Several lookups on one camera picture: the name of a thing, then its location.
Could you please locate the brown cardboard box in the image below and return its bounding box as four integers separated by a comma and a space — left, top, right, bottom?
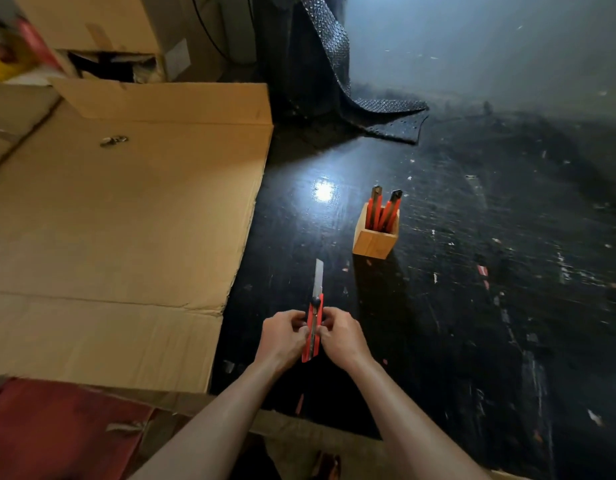
10, 0, 228, 83

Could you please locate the black bubble wrap sheet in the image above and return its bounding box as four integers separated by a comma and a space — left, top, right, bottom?
255, 0, 430, 145

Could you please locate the person's right hand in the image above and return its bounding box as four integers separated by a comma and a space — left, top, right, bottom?
317, 307, 373, 373

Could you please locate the person's right forearm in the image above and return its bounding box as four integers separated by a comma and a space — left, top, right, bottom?
348, 358, 491, 480

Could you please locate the yellow and red object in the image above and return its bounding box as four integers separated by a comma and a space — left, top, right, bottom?
0, 10, 64, 83

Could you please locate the black cable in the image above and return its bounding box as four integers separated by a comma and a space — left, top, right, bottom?
190, 0, 230, 61

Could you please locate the flattened cardboard sheet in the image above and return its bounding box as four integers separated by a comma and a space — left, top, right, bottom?
0, 77, 274, 394

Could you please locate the red utility knife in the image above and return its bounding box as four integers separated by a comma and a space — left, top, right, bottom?
377, 189, 403, 234
301, 259, 325, 364
364, 185, 383, 231

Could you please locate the person's left forearm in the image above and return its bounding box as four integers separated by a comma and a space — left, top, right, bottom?
129, 359, 285, 480

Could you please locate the red mat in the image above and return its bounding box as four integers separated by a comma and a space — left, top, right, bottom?
0, 378, 155, 480

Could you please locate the wooden square holder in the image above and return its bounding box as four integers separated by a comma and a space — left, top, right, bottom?
352, 202, 401, 260

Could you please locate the person's left hand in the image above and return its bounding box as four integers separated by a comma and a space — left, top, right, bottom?
254, 310, 310, 372

